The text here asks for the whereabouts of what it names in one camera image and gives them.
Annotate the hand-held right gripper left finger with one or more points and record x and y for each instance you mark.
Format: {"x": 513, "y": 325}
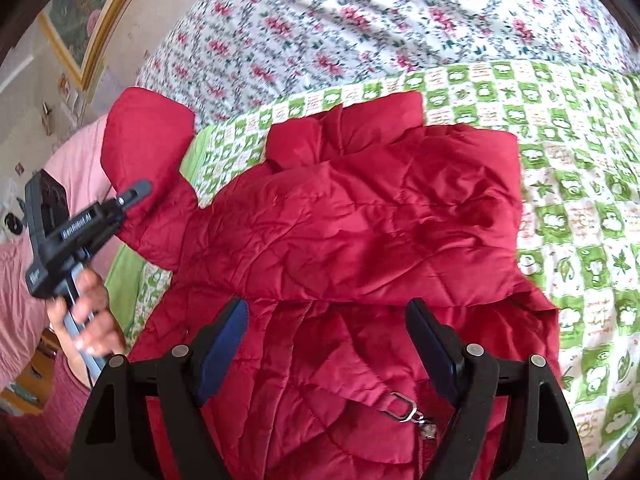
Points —
{"x": 220, "y": 355}

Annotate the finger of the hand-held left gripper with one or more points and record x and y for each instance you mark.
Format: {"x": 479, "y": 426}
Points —
{"x": 136, "y": 192}

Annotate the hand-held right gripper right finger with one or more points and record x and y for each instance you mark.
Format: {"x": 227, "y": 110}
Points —
{"x": 435, "y": 355}

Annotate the red quilted jacket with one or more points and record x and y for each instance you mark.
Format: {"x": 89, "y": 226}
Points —
{"x": 350, "y": 220}

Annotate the person's left hand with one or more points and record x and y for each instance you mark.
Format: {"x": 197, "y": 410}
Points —
{"x": 97, "y": 330}

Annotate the pink blanket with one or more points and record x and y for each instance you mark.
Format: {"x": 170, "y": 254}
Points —
{"x": 80, "y": 160}

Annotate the wooden stool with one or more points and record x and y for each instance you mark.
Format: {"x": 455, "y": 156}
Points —
{"x": 30, "y": 385}

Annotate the person's pink knit clothing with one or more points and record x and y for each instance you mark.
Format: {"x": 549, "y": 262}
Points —
{"x": 55, "y": 425}

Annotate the green checked printed blanket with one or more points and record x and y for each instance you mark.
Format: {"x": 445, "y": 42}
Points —
{"x": 575, "y": 170}

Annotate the floral duvet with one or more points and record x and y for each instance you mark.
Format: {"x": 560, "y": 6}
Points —
{"x": 375, "y": 20}

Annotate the gold framed wall picture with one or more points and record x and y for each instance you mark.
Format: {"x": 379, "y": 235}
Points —
{"x": 85, "y": 15}

